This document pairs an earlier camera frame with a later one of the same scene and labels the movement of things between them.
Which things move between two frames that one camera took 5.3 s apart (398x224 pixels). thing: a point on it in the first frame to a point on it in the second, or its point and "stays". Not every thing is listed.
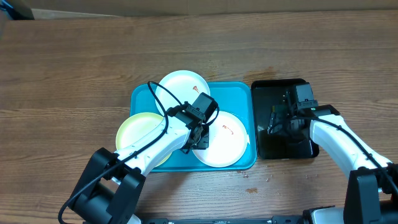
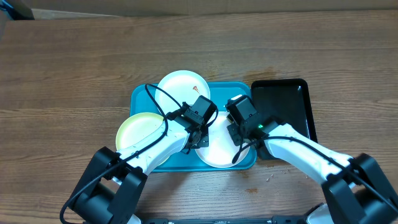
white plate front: (227, 141) stays
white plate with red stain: (186, 86) stays
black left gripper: (204, 143) stays
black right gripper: (281, 130) to (239, 132)
